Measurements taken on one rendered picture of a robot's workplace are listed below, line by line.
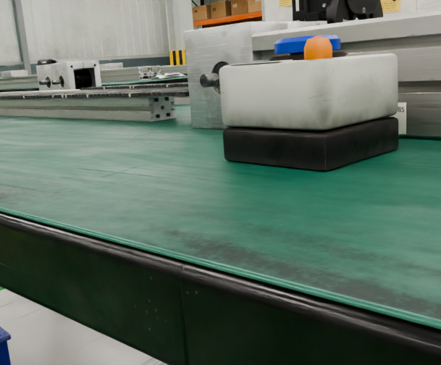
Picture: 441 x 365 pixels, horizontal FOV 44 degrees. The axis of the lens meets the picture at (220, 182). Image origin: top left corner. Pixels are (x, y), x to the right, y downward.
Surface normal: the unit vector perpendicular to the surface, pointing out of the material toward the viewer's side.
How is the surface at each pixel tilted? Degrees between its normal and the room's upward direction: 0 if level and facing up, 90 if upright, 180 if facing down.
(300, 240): 0
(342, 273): 0
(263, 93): 90
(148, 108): 90
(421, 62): 90
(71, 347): 0
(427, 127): 90
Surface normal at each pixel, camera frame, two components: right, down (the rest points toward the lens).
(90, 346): -0.07, -0.97
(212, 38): -0.72, 0.20
